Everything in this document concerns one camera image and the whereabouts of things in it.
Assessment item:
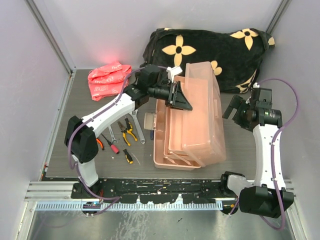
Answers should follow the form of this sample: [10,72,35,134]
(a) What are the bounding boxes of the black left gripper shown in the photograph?
[148,80,192,111]

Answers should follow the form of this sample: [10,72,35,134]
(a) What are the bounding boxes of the grey tool box latch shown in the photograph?
[143,112,157,131]

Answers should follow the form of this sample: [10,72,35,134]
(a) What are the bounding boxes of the pink plastic tool box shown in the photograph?
[153,61,227,171]

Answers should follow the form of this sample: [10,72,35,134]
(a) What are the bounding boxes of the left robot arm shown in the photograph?
[64,64,193,198]

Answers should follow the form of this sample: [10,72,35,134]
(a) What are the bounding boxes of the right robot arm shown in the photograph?
[219,88,294,219]

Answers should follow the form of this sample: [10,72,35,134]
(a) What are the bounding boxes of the silver adjustable wrench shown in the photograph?
[130,109,146,144]

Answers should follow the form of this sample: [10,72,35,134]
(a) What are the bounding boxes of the black floral pillow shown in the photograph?
[142,28,275,94]

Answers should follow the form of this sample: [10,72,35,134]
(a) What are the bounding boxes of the pink plastic bag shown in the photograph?
[87,61,132,102]

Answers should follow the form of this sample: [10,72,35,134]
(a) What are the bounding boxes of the silver combination spanner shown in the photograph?
[108,125,118,145]

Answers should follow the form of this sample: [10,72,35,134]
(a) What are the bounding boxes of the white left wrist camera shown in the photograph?
[166,66,183,82]

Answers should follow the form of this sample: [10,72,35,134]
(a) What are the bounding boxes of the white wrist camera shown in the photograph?
[166,66,183,82]
[252,82,260,89]

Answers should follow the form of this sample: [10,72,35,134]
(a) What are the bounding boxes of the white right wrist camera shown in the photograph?
[252,82,260,89]

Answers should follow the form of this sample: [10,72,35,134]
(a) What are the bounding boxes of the blue handled screwdriver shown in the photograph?
[150,130,154,140]

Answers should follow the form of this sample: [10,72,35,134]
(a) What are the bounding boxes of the yellow handled pliers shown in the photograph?
[117,117,138,147]

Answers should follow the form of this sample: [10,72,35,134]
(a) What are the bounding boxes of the pink handled screwdriver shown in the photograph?
[101,134,120,155]

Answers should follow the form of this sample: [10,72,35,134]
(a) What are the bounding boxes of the orange handled pliers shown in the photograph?
[96,138,105,151]

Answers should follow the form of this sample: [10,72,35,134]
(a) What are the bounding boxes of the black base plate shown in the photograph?
[70,177,250,205]

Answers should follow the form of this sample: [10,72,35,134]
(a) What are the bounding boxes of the white slotted cable duct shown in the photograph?
[35,201,223,212]

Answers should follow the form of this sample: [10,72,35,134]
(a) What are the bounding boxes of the aluminium frame rail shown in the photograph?
[24,180,298,202]

